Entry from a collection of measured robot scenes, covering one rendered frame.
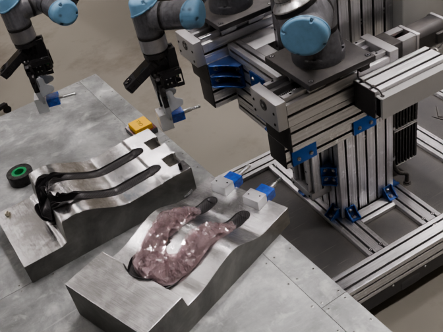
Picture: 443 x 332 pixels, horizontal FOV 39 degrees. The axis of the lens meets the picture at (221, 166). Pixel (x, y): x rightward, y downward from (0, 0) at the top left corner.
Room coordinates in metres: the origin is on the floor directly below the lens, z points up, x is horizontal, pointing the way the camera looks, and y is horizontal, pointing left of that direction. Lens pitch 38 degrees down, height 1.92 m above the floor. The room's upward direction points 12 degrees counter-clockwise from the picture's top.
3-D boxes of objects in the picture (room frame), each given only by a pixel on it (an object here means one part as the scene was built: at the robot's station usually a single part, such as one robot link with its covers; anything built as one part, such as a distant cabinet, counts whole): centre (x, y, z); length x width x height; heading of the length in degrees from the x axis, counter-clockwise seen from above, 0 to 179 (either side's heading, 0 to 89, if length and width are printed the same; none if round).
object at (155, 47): (1.56, 0.11, 1.17); 0.08 x 0.08 x 0.05
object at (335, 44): (1.53, -0.33, 1.09); 0.15 x 0.15 x 0.10
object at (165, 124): (1.56, 0.09, 0.93); 0.13 x 0.05 x 0.05; 103
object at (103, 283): (1.07, 0.13, 0.85); 0.50 x 0.26 x 0.11; 133
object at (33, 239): (1.36, 0.36, 0.87); 0.50 x 0.26 x 0.14; 115
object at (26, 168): (1.59, 0.61, 0.82); 0.08 x 0.08 x 0.04
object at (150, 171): (1.36, 0.34, 0.92); 0.35 x 0.16 x 0.09; 115
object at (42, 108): (1.81, 0.48, 0.93); 0.13 x 0.05 x 0.05; 96
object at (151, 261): (1.08, 0.13, 0.90); 0.26 x 0.18 x 0.08; 133
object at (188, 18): (1.54, 0.01, 1.25); 0.11 x 0.11 x 0.08; 69
